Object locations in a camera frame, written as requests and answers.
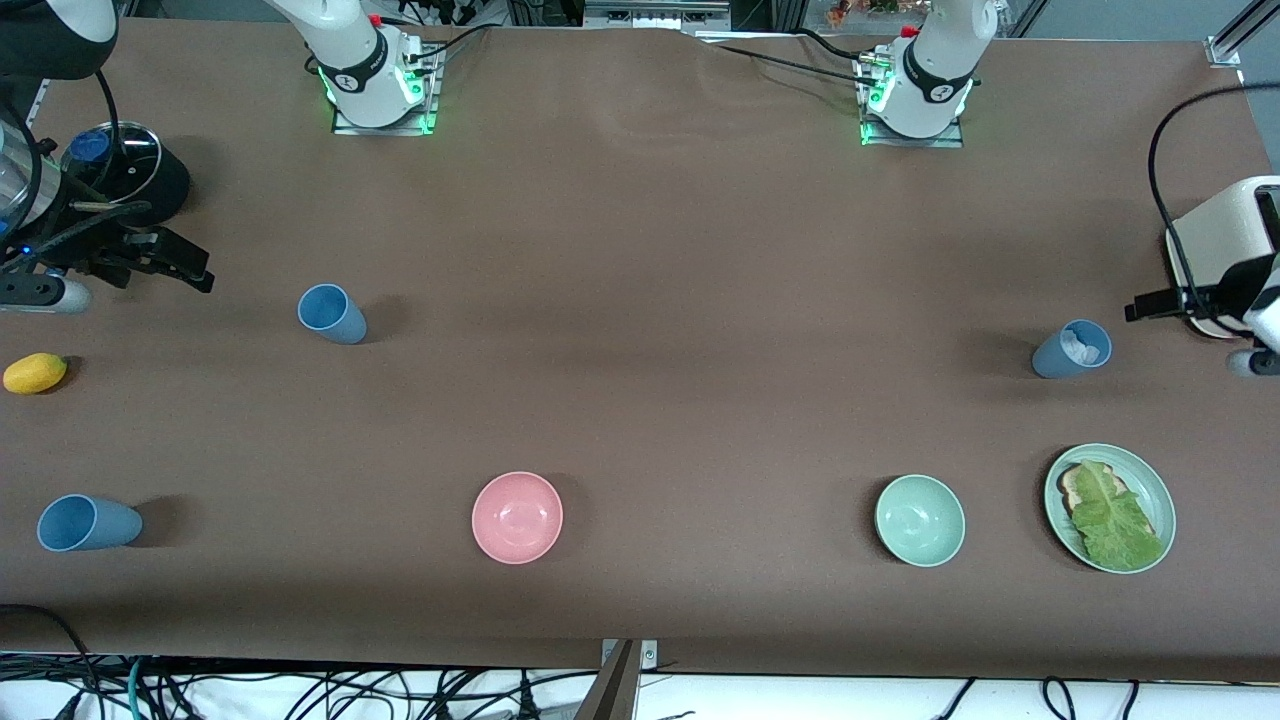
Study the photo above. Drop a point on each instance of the toast bread slice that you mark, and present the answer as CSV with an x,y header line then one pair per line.
x,y
1072,488

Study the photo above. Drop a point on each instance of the pale green plate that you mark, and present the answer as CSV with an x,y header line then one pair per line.
x,y
1160,500

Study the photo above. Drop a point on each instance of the blue plastic cup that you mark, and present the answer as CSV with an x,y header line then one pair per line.
x,y
335,318
95,523

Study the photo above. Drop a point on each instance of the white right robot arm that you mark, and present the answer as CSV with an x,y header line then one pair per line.
x,y
360,70

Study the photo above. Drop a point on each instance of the green lettuce leaf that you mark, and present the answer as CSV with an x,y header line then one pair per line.
x,y
1115,520

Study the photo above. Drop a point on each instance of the metal table edge bracket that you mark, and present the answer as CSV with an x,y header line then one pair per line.
x,y
648,655

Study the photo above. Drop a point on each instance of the crumpled white paper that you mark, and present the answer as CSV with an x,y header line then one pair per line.
x,y
1082,345

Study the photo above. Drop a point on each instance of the grey background device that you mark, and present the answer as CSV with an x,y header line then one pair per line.
x,y
655,12

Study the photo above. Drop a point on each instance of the yellow lemon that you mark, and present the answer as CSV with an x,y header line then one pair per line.
x,y
35,373

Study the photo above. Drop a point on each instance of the black pot with glass lid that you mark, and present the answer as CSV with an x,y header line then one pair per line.
x,y
150,165

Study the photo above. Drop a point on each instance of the blue cup with paper inside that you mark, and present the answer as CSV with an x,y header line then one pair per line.
x,y
1055,358

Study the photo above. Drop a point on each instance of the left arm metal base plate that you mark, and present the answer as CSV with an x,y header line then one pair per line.
x,y
955,135

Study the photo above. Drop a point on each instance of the pink bowl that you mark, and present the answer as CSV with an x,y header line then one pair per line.
x,y
517,517

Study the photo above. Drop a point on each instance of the dark table leg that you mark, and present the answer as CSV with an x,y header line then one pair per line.
x,y
610,690

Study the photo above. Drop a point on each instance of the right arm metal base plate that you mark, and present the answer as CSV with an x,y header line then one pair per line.
x,y
425,95

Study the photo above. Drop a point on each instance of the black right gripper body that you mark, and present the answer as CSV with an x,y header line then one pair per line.
x,y
98,253

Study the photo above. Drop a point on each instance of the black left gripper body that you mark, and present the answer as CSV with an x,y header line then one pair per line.
x,y
1232,289

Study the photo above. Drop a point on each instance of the beige toaster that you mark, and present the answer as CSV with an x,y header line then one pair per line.
x,y
1215,235

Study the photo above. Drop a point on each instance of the pale green bowl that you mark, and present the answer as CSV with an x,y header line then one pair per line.
x,y
920,520

